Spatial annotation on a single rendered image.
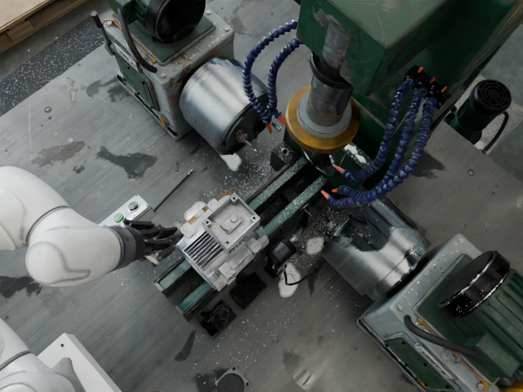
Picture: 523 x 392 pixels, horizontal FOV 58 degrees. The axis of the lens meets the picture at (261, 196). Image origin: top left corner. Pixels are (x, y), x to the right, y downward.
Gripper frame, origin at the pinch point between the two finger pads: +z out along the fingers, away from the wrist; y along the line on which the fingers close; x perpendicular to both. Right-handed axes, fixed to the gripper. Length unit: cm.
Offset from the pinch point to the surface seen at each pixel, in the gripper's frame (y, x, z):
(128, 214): 16.4, 9.1, 9.1
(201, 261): -8.1, 2.7, 9.3
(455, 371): -70, -22, 17
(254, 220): -10.1, -14.1, 13.7
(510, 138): -50, -100, 196
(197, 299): -11.6, 17.6, 21.6
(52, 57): 163, 35, 116
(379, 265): -41, -27, 22
